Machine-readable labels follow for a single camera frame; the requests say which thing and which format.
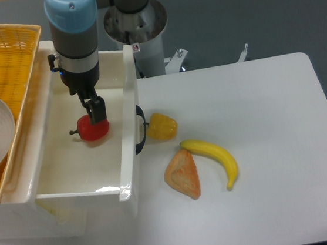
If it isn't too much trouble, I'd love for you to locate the yellow woven basket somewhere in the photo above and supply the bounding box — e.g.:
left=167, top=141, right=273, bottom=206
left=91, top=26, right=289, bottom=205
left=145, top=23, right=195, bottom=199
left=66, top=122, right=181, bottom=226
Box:
left=0, top=24, right=41, bottom=202

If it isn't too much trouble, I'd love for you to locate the white drawer cabinet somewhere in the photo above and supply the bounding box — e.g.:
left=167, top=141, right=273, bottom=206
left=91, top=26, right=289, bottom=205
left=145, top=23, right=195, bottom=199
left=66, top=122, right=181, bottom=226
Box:
left=0, top=41, right=87, bottom=240

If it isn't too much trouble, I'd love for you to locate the orange toy bread slice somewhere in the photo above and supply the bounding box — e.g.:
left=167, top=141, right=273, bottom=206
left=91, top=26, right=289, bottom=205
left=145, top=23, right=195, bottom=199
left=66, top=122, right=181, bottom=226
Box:
left=164, top=149, right=201, bottom=200

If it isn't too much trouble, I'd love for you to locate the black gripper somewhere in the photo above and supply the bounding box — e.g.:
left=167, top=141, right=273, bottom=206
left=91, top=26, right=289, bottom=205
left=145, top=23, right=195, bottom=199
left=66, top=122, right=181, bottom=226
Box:
left=48, top=49, right=107, bottom=125

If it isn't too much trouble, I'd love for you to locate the yellow toy bell pepper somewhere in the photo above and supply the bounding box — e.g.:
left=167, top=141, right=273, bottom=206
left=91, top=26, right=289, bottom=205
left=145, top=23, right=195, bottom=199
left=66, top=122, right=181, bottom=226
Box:
left=144, top=113, right=178, bottom=140

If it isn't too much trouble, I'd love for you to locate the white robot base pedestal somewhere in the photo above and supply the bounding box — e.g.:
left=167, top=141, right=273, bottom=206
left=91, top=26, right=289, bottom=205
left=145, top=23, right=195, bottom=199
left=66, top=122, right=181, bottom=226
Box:
left=104, top=0, right=167, bottom=77

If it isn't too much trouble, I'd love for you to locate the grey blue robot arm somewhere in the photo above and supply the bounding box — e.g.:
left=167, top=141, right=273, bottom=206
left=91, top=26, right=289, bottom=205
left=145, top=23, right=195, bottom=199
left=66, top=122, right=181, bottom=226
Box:
left=44, top=0, right=148, bottom=125

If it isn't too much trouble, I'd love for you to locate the yellow toy banana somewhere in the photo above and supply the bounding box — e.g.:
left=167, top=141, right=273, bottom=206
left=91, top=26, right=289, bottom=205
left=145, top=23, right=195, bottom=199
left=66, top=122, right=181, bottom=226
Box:
left=180, top=139, right=239, bottom=191

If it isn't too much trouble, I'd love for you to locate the white metal frame bracket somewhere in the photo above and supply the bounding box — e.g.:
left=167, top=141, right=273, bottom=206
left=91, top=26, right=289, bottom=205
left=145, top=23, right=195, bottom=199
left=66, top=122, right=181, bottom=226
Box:
left=237, top=43, right=249, bottom=63

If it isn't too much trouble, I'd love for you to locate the red toy bell pepper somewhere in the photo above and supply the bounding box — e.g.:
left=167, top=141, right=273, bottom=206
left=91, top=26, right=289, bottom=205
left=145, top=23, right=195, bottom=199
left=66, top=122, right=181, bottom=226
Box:
left=69, top=115, right=110, bottom=142

